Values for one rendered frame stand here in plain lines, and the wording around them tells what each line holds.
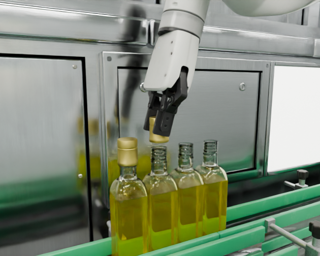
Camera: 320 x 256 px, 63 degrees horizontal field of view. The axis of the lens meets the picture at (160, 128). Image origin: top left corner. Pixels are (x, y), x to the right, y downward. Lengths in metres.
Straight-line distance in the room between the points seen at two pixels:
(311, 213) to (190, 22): 0.53
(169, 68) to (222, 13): 0.36
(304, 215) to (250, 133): 0.24
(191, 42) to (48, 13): 0.27
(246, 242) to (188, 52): 0.38
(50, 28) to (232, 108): 0.47
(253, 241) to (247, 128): 0.31
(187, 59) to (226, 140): 0.35
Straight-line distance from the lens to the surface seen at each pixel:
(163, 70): 0.43
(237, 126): 0.74
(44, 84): 0.57
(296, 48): 0.89
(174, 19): 0.45
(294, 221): 0.71
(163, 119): 0.43
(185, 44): 0.43
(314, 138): 0.99
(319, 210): 0.78
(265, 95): 0.79
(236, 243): 0.57
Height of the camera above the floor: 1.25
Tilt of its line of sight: 9 degrees down
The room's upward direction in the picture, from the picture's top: straight up
